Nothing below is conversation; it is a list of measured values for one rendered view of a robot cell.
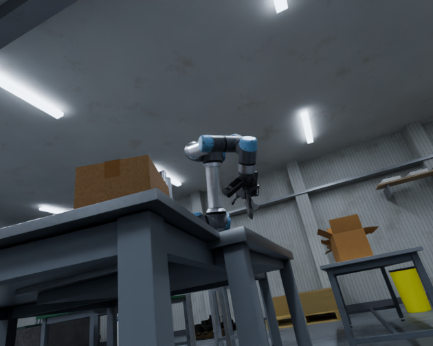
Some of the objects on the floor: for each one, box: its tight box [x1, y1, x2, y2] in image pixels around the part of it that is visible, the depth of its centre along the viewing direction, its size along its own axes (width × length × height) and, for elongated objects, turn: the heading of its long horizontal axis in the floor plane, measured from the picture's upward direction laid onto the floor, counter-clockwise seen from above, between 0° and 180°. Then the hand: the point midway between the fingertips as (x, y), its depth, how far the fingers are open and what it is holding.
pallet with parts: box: [195, 315, 236, 341], centre depth 587 cm, size 74×107×38 cm
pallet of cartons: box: [265, 288, 342, 330], centre depth 539 cm, size 141×96×51 cm
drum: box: [388, 266, 432, 313], centre depth 438 cm, size 40×40×63 cm
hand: (240, 212), depth 128 cm, fingers open, 14 cm apart
